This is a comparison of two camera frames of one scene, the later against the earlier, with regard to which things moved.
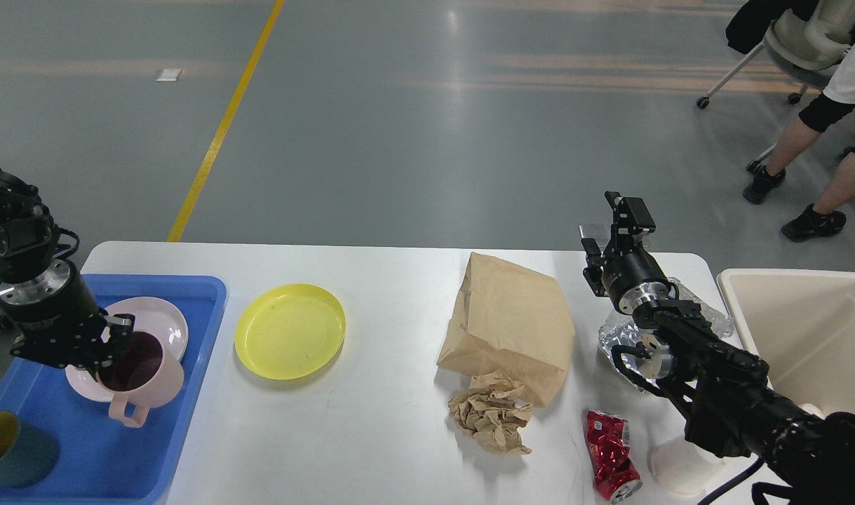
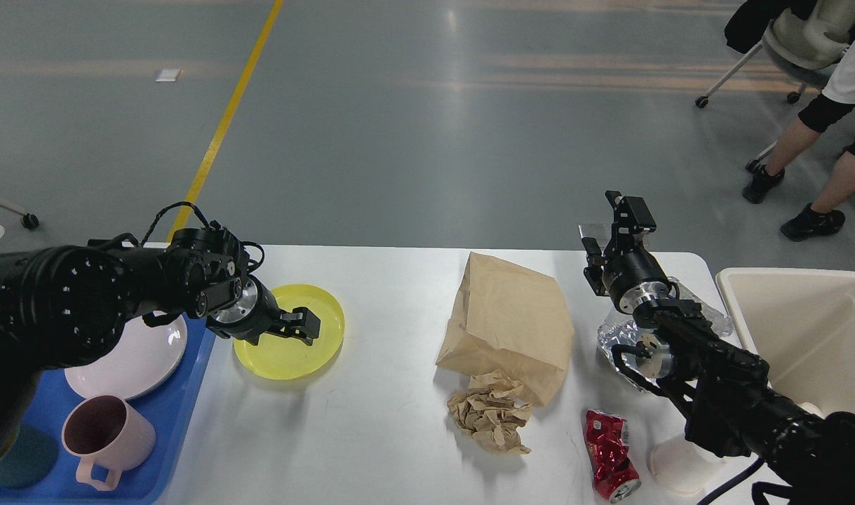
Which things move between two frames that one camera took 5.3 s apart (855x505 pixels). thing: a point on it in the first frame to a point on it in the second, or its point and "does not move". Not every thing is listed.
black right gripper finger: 593,271 does not move
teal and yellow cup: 12,454 does not move
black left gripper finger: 55,352 to 254,339
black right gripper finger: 631,217 does not move
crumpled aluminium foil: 621,334 does not move
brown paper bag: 512,321 does not move
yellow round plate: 289,331 does not move
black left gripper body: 56,306 to 253,312
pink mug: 142,374 to 105,430
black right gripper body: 633,278 does not move
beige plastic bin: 815,330 does not move
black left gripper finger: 120,325 to 304,319
